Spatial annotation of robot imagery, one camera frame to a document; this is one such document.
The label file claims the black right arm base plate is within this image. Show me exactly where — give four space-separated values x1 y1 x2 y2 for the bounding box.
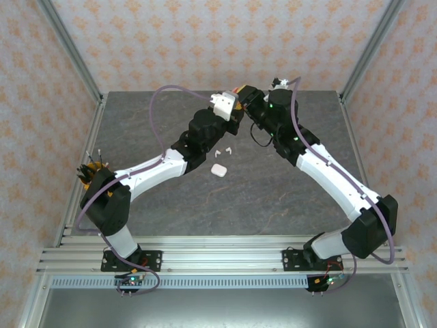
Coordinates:
282 248 342 273

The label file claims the aluminium side rail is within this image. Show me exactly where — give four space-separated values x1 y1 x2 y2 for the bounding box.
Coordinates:
53 94 109 247
339 94 389 247

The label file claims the aluminium mounting rail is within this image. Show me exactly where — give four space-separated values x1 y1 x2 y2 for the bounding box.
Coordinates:
36 234 409 275

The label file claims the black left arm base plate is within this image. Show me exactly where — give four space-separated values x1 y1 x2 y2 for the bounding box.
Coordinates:
100 249 163 273

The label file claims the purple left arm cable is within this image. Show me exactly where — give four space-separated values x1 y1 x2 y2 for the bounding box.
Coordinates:
75 83 214 297

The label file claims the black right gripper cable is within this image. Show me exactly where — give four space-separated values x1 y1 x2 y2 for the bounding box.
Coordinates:
250 120 274 148

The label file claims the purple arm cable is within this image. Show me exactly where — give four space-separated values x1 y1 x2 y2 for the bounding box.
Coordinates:
285 75 397 296
75 83 214 297

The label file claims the grey metal sheet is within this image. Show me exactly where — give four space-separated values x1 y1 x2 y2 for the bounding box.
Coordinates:
37 288 407 328

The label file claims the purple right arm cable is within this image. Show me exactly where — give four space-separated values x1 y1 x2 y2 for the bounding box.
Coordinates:
285 75 397 296

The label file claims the aluminium frame post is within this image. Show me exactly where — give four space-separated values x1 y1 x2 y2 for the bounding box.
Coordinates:
340 0 406 103
36 0 105 105

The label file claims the aluminium frame leg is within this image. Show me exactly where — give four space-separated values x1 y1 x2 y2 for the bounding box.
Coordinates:
391 273 426 328
18 273 52 328

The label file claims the slotted grey cable duct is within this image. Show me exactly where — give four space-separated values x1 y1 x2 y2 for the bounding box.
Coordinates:
51 277 308 289

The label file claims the yellow pen cup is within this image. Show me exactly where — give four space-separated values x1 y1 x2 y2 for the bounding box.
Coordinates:
83 162 114 198

